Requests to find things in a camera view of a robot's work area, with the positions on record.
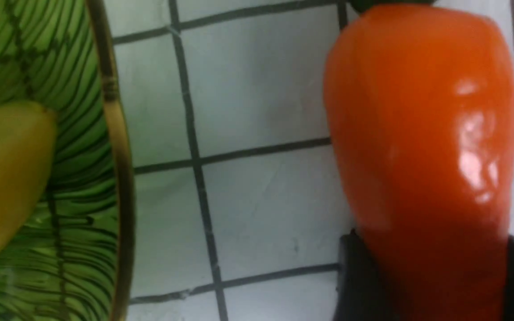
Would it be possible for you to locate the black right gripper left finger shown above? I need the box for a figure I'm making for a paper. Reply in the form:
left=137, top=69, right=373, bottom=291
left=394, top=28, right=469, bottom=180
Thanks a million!
left=334, top=228, right=396, bottom=321

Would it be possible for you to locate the orange plastic carrot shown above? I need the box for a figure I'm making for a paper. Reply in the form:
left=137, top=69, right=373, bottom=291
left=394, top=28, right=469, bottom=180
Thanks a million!
left=323, top=3, right=514, bottom=321

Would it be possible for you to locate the yellow plastic banana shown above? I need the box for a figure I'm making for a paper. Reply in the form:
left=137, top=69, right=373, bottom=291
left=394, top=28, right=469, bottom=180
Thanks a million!
left=0, top=100, right=58, bottom=252

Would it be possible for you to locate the white checkered tablecloth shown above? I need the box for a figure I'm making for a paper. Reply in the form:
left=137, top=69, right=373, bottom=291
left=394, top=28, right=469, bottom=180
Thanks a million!
left=85, top=0, right=514, bottom=321

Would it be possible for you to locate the green glass leaf plate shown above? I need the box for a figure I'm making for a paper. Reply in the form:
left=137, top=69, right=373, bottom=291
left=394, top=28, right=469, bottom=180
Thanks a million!
left=0, top=0, right=135, bottom=321

